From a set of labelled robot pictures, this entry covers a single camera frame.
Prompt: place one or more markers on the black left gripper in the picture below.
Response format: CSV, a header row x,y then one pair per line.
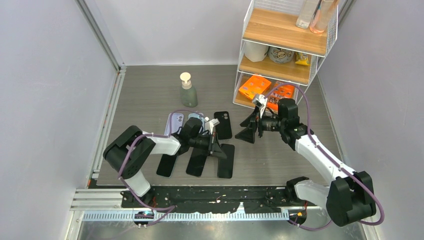
x,y
214,148

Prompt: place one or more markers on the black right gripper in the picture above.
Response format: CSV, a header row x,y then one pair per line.
x,y
248,134

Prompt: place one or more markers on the bare black phone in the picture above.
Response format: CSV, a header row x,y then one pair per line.
x,y
166,165
197,162
226,166

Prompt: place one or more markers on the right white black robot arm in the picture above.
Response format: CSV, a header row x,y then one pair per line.
x,y
348,196

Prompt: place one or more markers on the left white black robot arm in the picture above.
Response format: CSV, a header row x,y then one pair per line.
x,y
129,151

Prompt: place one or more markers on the orange yellow sponge box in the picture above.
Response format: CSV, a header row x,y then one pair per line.
x,y
254,85

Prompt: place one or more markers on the orange razor box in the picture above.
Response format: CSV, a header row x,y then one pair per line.
x,y
283,92

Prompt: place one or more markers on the green soap pump bottle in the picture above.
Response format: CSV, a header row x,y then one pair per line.
x,y
188,93

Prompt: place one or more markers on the white cup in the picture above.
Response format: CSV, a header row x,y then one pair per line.
x,y
255,52

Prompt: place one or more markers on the printed ceramic mug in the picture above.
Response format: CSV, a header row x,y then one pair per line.
x,y
280,55

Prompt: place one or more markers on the yellow snack packet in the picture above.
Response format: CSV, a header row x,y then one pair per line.
x,y
302,59

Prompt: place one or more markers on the clear glass bottle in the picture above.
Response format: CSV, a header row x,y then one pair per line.
x,y
307,12

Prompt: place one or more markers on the pink tinted glass bottle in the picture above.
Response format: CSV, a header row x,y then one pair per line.
x,y
323,15

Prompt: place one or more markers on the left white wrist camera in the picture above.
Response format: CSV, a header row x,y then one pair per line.
x,y
210,124

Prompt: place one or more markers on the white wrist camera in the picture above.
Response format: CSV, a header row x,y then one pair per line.
x,y
210,124
260,102

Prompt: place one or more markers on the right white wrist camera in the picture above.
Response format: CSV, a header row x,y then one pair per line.
x,y
260,102

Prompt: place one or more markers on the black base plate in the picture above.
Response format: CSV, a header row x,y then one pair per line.
x,y
220,199

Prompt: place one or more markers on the white wire wooden shelf rack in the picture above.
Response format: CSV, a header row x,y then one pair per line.
x,y
273,23

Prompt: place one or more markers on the aluminium frame rail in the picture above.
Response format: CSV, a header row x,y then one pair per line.
x,y
97,23

